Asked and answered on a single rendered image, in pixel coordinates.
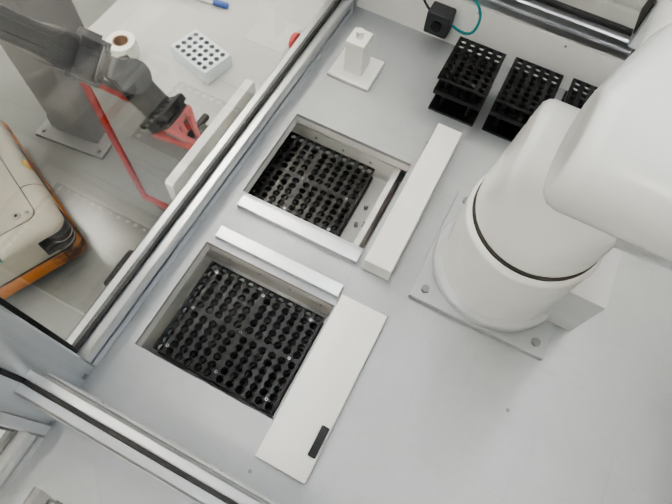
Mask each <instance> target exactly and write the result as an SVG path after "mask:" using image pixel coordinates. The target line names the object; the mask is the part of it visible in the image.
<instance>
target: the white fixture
mask: <svg viewBox="0 0 672 504"><path fill-rule="evenodd" d="M372 42H373V34H372V33H370V32H368V31H365V30H364V28H361V27H359V28H358V27H355V29H354V30H353V31H352V33H351V34H350V36H349V37H348V38H347V40H346V46H345V48H344V50H343V51H342V52H341V54H340V55H339V57H338V58H337V60H336V61H335V62H334V64H333V65H332V67H331V68H330V69H329V71H328V72H327V75H328V76H331V77H333V78H335V79H338V80H340V81H342V82H345V83H347V84H349V85H352V86H354V87H356V88H359V89H361V90H363V91H366V92H367V91H368V89H369V88H370V86H371V85H372V83H373V82H374V80H375V78H376V77H377V75H378V74H379V72H380V71H381V69H382V68H383V66H384V64H385V62H383V61H381V60H378V59H376V58H373V57H371V56H370V55H371V48H372Z"/></svg>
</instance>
